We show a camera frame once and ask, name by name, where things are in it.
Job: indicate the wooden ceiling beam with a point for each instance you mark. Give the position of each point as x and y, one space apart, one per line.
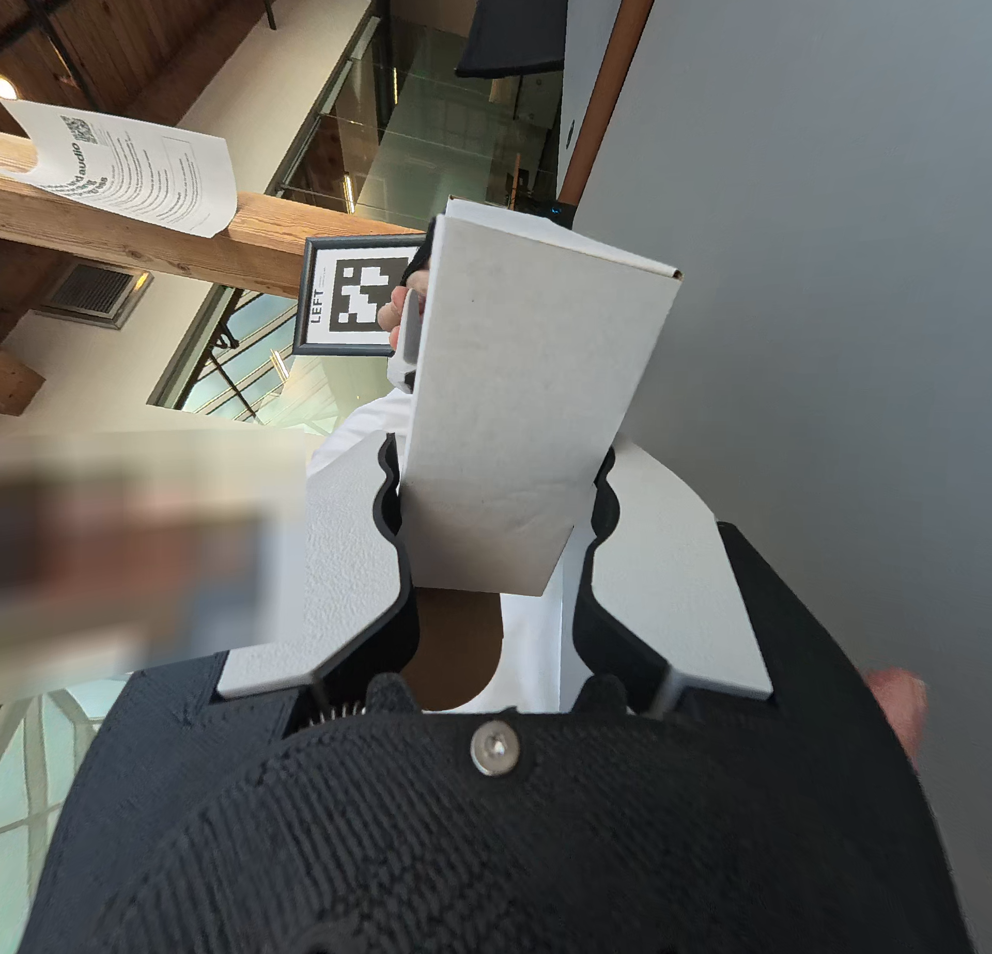
256 233

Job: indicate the black hanging panel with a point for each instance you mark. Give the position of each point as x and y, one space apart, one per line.
515 28

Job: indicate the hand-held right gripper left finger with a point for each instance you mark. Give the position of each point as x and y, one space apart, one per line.
349 566

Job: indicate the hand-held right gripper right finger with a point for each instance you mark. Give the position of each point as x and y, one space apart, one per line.
666 582

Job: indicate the printed paper sheet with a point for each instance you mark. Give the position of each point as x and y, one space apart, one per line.
147 168

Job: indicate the brown wooden post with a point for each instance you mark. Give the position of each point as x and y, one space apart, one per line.
612 78

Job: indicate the person's right hand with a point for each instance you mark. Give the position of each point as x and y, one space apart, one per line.
899 714

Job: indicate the white cardboard box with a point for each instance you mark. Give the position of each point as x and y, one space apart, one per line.
511 396

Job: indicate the person's left hand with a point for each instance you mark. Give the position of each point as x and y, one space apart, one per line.
394 311

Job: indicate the metal vent grille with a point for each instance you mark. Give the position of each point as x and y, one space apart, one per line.
93 291

